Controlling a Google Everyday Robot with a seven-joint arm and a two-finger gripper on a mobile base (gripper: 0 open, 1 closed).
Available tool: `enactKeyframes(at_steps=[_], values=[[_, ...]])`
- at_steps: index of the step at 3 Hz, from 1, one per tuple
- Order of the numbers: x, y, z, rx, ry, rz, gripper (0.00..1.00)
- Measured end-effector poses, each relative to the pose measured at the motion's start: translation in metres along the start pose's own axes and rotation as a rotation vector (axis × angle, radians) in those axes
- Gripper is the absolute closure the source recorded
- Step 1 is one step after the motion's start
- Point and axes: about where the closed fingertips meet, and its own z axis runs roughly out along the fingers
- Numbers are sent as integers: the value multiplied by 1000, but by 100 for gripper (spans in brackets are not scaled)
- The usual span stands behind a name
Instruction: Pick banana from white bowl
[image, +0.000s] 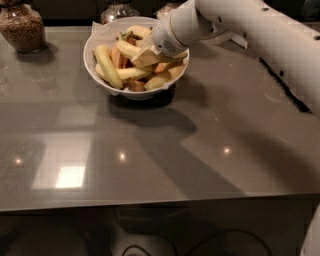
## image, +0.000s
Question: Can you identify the middle glass jar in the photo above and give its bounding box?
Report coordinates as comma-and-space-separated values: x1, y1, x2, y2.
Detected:
100, 0, 139, 24

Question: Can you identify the green-yellow banana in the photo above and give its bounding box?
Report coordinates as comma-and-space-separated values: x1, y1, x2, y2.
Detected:
115, 39, 188, 63

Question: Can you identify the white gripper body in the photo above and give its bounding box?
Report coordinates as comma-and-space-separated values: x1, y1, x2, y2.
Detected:
152, 20, 184, 57

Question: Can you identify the lower middle yellow banana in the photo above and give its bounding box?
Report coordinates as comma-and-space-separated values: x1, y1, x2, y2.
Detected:
95, 63, 154, 83

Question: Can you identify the left glass jar of grains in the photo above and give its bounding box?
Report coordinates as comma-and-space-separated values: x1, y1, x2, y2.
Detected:
0, 0, 46, 53

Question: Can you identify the right front yellow banana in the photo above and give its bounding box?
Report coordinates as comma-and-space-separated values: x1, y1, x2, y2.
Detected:
144, 63, 184, 91

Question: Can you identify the back yellow banana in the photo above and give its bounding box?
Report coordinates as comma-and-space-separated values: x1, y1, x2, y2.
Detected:
124, 25, 151, 40

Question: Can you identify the right glass jar of grains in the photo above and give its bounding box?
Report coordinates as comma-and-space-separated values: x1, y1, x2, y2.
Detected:
156, 2, 180, 20

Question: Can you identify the left yellow banana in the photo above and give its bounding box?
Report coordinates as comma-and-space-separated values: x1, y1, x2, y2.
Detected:
95, 45, 123, 89

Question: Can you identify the yellow banana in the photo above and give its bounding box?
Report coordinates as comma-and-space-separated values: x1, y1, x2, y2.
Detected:
124, 25, 151, 40
95, 63, 154, 83
95, 45, 123, 89
144, 63, 184, 91

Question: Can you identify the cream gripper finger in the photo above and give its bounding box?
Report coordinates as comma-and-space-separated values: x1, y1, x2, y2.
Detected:
130, 47, 160, 67
138, 32, 153, 48

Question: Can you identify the white bowl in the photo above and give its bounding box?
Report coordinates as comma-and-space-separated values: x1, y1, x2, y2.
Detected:
83, 17, 189, 100

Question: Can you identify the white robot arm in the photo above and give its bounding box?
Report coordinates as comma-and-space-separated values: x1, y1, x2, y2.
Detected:
153, 0, 320, 200

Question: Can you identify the white paper liner in bowl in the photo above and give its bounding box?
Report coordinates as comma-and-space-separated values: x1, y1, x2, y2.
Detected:
91, 22, 116, 41

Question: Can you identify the black cable on floor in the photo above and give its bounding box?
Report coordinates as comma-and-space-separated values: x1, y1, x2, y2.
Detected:
120, 228, 274, 256

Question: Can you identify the white folded card stand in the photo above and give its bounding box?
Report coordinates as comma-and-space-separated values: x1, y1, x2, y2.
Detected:
203, 30, 248, 49

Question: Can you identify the glass jar of grains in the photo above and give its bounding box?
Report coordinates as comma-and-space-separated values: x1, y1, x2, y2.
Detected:
156, 2, 180, 20
0, 0, 46, 53

